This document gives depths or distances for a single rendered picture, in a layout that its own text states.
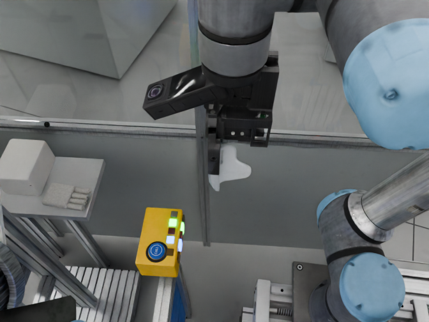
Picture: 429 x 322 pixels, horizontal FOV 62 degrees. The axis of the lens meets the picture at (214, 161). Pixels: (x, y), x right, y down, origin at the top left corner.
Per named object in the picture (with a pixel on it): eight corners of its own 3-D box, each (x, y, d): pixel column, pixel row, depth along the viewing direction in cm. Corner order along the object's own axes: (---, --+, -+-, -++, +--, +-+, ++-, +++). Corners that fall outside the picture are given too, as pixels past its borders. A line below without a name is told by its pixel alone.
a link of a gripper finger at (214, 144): (218, 181, 47) (221, 122, 43) (207, 180, 47) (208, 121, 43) (220, 161, 51) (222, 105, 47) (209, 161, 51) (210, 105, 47)
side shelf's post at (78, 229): (103, 262, 197) (45, 183, 129) (110, 262, 197) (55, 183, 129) (101, 269, 195) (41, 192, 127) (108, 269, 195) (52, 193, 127)
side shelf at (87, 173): (13, 158, 136) (9, 153, 134) (106, 163, 135) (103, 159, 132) (-15, 214, 122) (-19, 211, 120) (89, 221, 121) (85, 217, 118)
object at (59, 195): (53, 184, 126) (50, 181, 124) (92, 190, 124) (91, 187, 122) (42, 206, 121) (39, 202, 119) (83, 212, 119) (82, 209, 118)
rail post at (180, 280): (183, 310, 183) (166, 254, 119) (191, 310, 183) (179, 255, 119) (182, 318, 180) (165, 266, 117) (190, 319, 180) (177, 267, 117)
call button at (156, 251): (150, 244, 91) (149, 241, 90) (166, 245, 91) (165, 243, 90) (147, 259, 89) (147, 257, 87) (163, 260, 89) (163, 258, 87)
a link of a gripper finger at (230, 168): (248, 204, 51) (254, 149, 46) (207, 202, 51) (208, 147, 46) (248, 191, 54) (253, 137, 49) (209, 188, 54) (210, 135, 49)
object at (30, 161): (15, 155, 133) (0, 136, 124) (57, 157, 133) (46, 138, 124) (-5, 194, 123) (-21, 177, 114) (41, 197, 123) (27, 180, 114)
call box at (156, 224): (151, 223, 105) (145, 206, 97) (185, 225, 105) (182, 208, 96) (141, 276, 96) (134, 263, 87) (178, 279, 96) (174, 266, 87)
